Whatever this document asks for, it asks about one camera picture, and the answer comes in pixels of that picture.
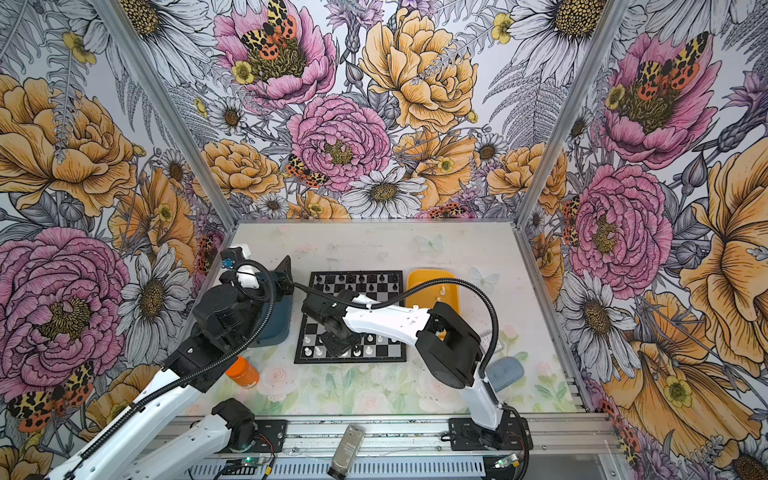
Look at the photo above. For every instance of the silver usb hub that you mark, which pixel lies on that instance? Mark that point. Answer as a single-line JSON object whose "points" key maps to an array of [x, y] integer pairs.
{"points": [[346, 452]]}

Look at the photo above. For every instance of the teal plastic bin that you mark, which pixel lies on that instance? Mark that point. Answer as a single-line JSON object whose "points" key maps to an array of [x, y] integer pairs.
{"points": [[277, 328]]}

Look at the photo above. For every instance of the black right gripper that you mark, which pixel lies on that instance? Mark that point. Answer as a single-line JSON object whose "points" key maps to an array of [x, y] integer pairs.
{"points": [[335, 348]]}

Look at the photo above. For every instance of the black and white chessboard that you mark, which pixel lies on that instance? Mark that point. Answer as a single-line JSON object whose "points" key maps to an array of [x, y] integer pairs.
{"points": [[379, 285]]}

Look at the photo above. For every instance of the orange pill bottle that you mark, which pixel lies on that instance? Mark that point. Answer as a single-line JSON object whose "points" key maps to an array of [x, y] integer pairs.
{"points": [[243, 373]]}

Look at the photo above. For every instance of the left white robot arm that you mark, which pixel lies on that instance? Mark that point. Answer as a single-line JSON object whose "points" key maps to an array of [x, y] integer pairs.
{"points": [[228, 318]]}

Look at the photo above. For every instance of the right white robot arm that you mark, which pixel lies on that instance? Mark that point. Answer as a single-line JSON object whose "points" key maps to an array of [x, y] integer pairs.
{"points": [[448, 345]]}

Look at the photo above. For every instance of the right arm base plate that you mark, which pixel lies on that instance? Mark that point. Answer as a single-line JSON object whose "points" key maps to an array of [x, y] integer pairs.
{"points": [[511, 435]]}

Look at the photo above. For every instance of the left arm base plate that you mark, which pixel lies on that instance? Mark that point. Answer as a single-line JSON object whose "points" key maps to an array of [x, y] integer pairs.
{"points": [[249, 436]]}

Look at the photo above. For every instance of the yellow plastic tray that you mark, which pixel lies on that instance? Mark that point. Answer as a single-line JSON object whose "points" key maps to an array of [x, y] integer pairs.
{"points": [[427, 298]]}

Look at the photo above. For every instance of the grey blue sponge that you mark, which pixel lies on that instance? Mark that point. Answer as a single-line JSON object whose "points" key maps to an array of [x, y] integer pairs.
{"points": [[504, 372]]}

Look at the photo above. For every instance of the aluminium front rail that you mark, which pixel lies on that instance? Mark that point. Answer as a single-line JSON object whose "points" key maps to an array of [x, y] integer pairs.
{"points": [[391, 435]]}

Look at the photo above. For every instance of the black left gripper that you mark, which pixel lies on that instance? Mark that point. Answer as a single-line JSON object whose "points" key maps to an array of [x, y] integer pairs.
{"points": [[285, 279]]}

